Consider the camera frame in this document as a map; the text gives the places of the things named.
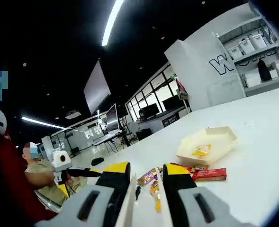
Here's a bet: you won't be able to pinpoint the coat stand with bag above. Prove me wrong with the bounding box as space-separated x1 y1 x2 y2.
176 74 192 113

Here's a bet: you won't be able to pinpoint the black bag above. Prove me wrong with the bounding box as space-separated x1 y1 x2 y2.
257 58 272 82

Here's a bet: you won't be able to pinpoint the white ceiling unit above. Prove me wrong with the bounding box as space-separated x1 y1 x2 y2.
65 110 82 120

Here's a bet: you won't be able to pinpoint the white chair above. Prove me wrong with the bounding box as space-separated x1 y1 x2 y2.
35 190 62 213

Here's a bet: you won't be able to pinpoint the white food tongs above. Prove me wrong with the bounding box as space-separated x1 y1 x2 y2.
115 166 173 227

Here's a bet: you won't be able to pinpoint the large hanging display screen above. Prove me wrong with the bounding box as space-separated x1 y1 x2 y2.
83 59 111 116

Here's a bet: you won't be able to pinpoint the desk monitor with text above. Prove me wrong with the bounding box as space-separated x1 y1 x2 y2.
105 103 120 133

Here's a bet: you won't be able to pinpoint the black monitor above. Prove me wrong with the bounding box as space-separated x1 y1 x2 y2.
162 94 185 111
139 103 159 118

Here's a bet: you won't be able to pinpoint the ceiling light strip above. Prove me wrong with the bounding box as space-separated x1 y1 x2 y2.
101 0 126 47
21 115 65 130

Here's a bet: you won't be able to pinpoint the red bar food packet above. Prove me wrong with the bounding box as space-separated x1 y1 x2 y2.
191 167 227 182

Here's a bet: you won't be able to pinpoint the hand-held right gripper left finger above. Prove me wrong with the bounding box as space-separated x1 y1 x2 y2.
34 161 132 227

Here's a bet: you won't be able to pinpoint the small white boxes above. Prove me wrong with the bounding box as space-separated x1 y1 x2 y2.
269 60 279 80

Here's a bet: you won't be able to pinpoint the cream hexagonal container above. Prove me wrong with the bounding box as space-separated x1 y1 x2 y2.
176 126 238 166

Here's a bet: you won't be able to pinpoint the white standing desk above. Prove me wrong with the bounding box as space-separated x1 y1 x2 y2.
91 131 130 152

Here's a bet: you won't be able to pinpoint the grey metal shelving unit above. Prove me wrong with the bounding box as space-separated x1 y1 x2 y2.
216 14 279 95

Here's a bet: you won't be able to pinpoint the white storage bin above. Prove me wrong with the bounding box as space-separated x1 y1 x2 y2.
250 34 270 51
238 39 255 56
227 46 243 60

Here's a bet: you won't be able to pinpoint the white cardboard box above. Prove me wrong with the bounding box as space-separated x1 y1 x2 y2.
243 70 261 87

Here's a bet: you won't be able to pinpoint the operator in red shirt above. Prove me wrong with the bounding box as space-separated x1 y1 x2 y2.
0 129 59 224

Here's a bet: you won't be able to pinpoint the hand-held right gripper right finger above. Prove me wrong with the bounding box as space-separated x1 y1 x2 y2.
162 163 264 227

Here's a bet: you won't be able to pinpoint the dark office counter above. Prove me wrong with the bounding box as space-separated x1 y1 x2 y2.
136 107 192 135

